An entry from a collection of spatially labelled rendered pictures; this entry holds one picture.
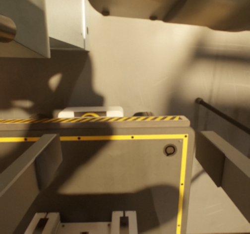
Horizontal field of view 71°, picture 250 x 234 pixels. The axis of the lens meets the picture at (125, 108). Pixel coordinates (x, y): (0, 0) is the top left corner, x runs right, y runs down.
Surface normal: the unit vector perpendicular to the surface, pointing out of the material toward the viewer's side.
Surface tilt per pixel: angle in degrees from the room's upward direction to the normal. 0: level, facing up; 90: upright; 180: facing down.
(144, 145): 0
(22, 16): 68
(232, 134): 0
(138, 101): 0
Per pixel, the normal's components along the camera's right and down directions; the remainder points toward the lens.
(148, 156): 0.00, 0.25
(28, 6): 0.93, 0.12
